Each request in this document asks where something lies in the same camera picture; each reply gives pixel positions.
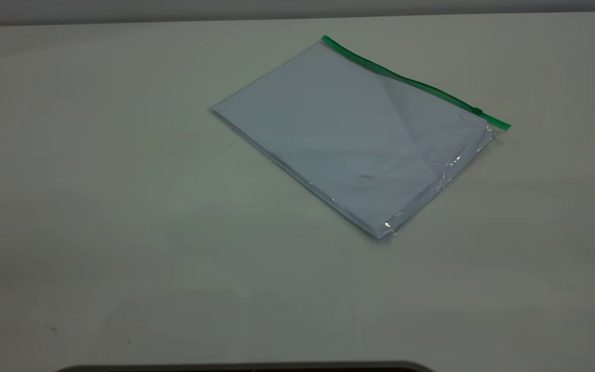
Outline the transparent zip bag green zipper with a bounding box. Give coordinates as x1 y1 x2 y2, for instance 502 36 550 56
210 35 511 243

